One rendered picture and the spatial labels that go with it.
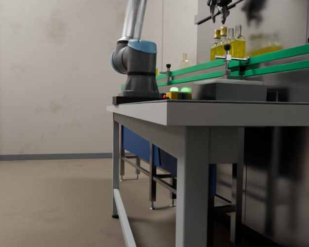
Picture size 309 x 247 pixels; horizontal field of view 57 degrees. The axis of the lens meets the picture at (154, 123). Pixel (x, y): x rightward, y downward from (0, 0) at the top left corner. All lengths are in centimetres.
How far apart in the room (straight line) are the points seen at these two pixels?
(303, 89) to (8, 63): 376
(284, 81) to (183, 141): 77
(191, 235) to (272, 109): 22
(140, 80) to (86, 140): 309
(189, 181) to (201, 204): 4
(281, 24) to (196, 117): 113
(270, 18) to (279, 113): 111
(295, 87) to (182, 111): 78
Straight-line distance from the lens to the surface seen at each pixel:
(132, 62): 114
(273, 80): 119
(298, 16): 141
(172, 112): 38
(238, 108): 41
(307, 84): 109
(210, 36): 199
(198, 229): 47
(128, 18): 132
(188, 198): 45
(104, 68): 415
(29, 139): 422
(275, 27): 150
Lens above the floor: 74
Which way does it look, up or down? 3 degrees down
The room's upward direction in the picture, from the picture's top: 1 degrees clockwise
